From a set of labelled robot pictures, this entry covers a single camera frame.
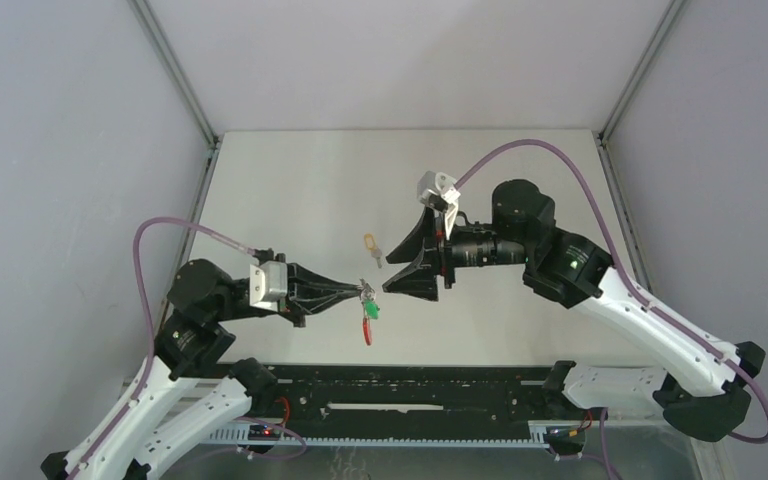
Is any yellow tag key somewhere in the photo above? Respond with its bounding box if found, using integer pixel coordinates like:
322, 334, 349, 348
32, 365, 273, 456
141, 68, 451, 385
363, 233, 383, 269

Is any metal keyring holder red handle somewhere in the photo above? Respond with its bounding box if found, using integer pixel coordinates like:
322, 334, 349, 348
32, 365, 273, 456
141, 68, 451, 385
359, 279, 380, 346

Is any green tag key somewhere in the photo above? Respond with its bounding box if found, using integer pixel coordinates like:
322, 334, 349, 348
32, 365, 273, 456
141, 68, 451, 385
362, 300, 380, 320

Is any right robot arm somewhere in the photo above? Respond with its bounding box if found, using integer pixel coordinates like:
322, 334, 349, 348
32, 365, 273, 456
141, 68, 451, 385
383, 179, 765, 442

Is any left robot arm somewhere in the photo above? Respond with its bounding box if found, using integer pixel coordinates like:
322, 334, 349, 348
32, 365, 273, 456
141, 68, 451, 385
41, 250, 375, 479

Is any electronics board with leds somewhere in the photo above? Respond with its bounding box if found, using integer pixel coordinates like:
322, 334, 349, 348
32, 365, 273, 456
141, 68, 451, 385
247, 424, 282, 441

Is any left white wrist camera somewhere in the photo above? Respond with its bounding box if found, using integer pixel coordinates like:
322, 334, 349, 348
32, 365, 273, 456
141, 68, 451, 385
249, 261, 289, 312

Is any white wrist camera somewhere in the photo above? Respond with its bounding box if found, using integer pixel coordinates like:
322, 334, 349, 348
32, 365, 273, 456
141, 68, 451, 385
417, 171, 461, 240
249, 261, 289, 312

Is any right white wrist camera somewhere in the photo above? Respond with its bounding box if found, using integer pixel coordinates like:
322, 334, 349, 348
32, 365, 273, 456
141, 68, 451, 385
417, 171, 461, 240

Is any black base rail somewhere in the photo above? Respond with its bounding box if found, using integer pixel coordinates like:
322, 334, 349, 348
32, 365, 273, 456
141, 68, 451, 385
251, 364, 601, 442

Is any white slotted cable duct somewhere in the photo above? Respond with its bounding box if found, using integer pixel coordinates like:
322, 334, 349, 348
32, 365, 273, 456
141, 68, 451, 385
205, 423, 558, 450

